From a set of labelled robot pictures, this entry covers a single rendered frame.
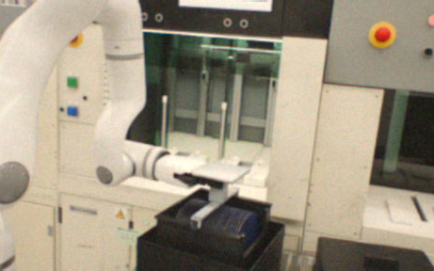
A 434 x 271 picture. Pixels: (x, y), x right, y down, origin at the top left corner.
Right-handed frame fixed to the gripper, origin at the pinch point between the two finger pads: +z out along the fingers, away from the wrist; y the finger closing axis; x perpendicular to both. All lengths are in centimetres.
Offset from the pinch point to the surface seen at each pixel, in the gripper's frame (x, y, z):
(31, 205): -36, -24, -83
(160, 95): 4, -77, -63
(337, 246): -19.6, -23.7, 26.6
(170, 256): -14.9, 13.8, -4.0
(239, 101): 2, -115, -39
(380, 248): -19, -29, 37
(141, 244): -14.3, 13.7, -11.5
